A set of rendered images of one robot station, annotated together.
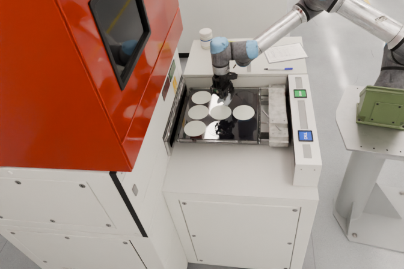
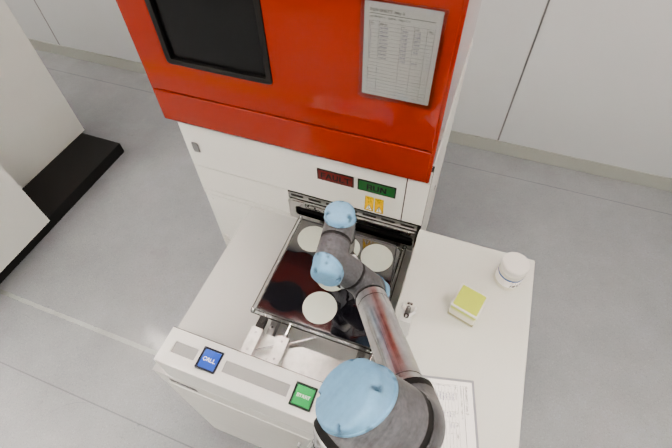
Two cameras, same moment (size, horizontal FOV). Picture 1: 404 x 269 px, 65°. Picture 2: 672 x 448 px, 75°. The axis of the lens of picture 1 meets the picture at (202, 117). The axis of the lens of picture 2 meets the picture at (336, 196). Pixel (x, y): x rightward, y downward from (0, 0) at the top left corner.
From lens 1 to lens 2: 1.42 m
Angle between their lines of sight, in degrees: 62
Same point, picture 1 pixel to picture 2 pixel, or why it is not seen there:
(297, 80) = not seen: hidden behind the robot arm
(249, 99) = (347, 325)
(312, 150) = (181, 358)
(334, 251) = not seen: outside the picture
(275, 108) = (317, 364)
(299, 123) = (237, 362)
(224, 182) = (232, 268)
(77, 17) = not seen: outside the picture
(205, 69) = (424, 261)
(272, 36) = (368, 324)
